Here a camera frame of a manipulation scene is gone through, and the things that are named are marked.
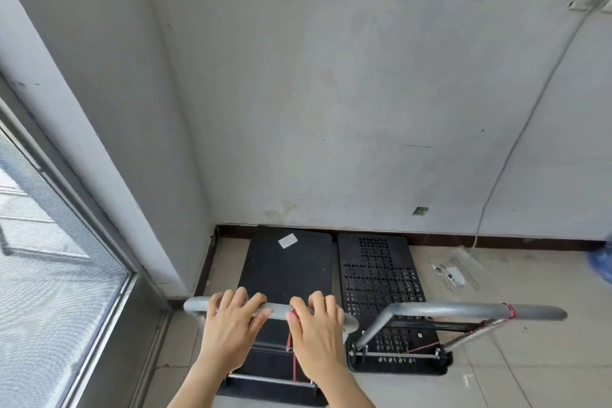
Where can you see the grey framed window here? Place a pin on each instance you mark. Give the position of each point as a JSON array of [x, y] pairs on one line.
[[43, 254]]

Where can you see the person's left thumb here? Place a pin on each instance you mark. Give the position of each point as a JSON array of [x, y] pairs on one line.
[[264, 319]]

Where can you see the person's left forearm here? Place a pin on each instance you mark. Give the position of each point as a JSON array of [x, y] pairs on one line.
[[198, 386]]

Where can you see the dark brown baseboard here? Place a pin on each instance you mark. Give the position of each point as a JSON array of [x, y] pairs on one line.
[[478, 240]]

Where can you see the person's left little finger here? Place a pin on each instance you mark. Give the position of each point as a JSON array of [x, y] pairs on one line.
[[214, 305]]

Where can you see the perforated black deck platform cart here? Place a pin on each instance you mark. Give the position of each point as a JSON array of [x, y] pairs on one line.
[[377, 278]]

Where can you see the person's left middle finger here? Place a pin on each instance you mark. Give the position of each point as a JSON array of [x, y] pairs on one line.
[[239, 300]]

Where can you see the clear plastic bag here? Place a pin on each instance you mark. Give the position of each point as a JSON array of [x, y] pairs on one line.
[[461, 274]]

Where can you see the blue plastic object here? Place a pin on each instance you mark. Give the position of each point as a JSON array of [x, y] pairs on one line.
[[602, 262]]

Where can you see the person's right little finger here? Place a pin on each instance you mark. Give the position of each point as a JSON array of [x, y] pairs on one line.
[[341, 321]]

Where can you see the white sticker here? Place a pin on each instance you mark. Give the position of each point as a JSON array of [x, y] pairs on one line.
[[288, 241]]

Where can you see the person's left hand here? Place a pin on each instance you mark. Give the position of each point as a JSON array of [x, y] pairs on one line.
[[229, 331]]

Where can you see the solid black deck platform cart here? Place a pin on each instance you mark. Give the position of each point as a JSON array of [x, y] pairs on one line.
[[287, 269]]

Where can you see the person's right forearm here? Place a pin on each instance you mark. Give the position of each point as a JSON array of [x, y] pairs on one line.
[[342, 391]]

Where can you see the person's right hand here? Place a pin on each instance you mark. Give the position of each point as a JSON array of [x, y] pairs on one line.
[[318, 340]]

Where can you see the person's right middle finger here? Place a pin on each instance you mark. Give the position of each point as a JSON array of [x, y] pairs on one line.
[[317, 303]]

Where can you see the person's right thumb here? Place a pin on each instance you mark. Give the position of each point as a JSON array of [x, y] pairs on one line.
[[292, 321]]

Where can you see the small metal wall bracket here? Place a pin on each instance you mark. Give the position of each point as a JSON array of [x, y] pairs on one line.
[[420, 210]]

